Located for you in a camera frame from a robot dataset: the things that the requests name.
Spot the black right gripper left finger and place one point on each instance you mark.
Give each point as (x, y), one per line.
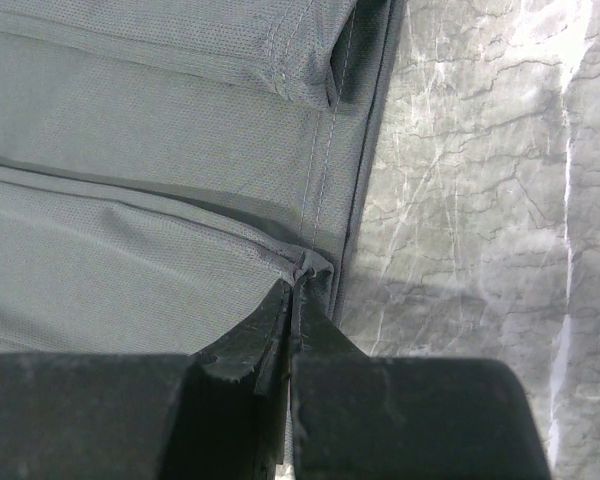
(215, 414)

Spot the dark grey t shirt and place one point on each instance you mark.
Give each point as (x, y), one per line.
(164, 163)

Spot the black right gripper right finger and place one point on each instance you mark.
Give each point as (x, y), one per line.
(360, 417)

